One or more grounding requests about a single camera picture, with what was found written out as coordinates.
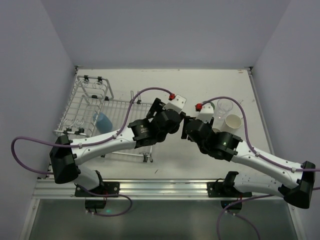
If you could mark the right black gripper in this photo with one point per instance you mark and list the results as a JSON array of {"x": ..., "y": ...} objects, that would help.
[{"x": 187, "y": 119}]

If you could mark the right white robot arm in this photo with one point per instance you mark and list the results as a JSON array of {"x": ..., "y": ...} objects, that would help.
[{"x": 292, "y": 181}]

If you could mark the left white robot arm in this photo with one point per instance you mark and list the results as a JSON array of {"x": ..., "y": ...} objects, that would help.
[{"x": 69, "y": 155}]

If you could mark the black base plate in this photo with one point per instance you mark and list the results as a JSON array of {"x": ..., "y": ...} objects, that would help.
[
  {"x": 109, "y": 189},
  {"x": 224, "y": 188}
]

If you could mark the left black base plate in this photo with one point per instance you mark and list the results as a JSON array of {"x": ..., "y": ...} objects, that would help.
[{"x": 109, "y": 189}]

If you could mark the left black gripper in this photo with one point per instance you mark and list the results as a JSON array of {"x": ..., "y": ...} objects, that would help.
[{"x": 157, "y": 108}]

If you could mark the aluminium mounting rail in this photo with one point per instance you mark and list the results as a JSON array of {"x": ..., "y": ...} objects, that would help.
[{"x": 136, "y": 189}]

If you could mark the clear glass cup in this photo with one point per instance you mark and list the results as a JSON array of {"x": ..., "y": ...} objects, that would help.
[{"x": 222, "y": 108}]

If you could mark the beige brown cup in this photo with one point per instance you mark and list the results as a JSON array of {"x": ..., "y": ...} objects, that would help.
[{"x": 216, "y": 130}]

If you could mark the left black control box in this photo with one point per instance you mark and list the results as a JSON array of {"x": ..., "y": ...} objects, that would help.
[{"x": 94, "y": 204}]

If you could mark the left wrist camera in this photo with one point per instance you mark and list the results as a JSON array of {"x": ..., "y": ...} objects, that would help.
[{"x": 176, "y": 103}]

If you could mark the silver wire dish rack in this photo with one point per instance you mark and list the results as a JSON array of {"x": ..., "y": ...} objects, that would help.
[{"x": 91, "y": 109}]

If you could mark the white ceramic mug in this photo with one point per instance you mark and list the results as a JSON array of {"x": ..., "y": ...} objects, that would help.
[{"x": 231, "y": 123}]

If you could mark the blue cup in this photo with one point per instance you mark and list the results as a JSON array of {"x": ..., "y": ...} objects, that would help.
[{"x": 103, "y": 123}]

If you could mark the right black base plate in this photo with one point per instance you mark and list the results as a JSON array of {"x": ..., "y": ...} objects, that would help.
[{"x": 224, "y": 188}]

